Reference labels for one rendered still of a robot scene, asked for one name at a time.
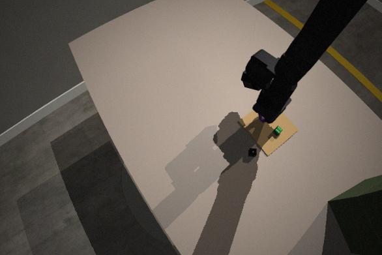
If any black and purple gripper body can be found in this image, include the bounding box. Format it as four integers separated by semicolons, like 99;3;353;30
252;89;291;124

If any black die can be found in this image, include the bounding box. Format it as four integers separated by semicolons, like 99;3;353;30
248;148;257;157

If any tan mat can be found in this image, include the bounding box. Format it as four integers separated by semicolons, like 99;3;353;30
238;110;298;156

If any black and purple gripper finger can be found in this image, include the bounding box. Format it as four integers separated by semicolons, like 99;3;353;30
258;113;266;123

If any green die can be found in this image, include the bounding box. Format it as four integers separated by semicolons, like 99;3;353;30
273;126;283;136

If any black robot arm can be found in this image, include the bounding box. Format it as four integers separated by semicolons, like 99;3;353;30
241;0;367;110

